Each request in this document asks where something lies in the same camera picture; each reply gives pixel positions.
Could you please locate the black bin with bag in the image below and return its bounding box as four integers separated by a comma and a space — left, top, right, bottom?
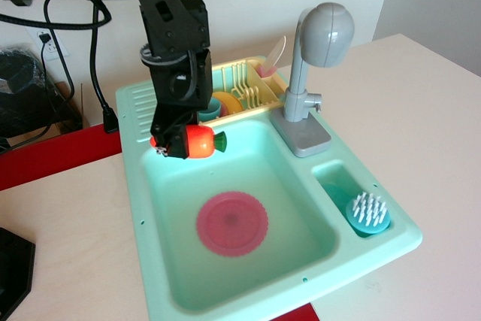
1, 48, 68, 138

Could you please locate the mint green toy sink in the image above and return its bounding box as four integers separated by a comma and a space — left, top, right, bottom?
115, 53, 423, 321

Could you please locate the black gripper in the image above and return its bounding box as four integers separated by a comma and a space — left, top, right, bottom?
144, 48, 213, 159

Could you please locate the orange toy carrot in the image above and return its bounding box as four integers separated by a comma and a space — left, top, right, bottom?
149, 124, 229, 159

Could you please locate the white wall outlet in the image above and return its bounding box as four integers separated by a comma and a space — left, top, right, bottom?
26, 27, 70, 61

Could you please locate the orange toy plate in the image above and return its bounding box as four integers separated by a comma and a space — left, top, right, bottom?
213, 92, 244, 115

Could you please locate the teal toy cup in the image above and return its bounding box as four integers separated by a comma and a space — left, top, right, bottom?
198, 97, 222, 122

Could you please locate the pink toy cup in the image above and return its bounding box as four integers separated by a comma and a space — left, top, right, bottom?
220, 103, 229, 117

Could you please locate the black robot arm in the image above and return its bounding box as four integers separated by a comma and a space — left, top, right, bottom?
1, 0, 213, 159

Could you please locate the pink toy knife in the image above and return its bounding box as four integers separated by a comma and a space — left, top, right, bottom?
257, 35, 286, 78

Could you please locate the black power cord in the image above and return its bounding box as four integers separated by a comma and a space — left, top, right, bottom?
0, 0, 113, 145

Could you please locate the black object at corner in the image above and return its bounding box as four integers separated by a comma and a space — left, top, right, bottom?
1, 228, 35, 320

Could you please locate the grey toy faucet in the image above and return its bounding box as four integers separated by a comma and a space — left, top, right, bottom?
270, 2, 355, 159

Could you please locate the teal scrub brush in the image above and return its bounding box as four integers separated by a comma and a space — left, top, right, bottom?
345, 192, 391, 235

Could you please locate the yellow dish rack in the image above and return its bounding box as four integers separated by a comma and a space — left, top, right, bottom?
204, 57, 287, 127

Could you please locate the pink toy plate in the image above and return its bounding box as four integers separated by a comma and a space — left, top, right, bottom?
196, 191, 269, 257

